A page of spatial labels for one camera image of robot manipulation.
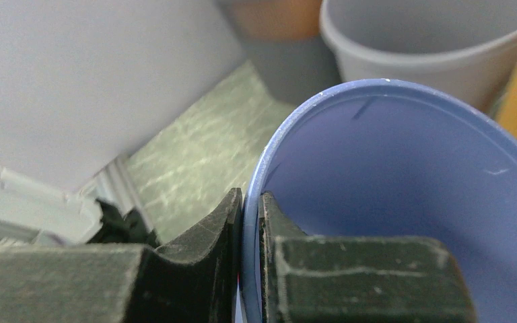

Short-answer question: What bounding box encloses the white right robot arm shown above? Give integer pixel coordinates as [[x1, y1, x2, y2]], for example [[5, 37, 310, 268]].
[[0, 162, 477, 322]]

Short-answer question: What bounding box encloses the blue plastic bin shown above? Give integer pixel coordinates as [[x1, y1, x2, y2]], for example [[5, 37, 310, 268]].
[[237, 79, 517, 322]]

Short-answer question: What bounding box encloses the light grey plastic bin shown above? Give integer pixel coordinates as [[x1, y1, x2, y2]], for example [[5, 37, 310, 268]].
[[320, 0, 517, 112]]

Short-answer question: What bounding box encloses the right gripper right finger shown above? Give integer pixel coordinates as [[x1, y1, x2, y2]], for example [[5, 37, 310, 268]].
[[258, 192, 477, 322]]

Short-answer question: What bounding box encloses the orange plastic bin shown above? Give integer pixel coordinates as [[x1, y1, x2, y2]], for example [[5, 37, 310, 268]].
[[225, 0, 322, 41]]

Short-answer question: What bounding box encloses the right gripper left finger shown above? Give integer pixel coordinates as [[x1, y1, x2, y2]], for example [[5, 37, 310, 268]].
[[0, 188, 242, 322]]

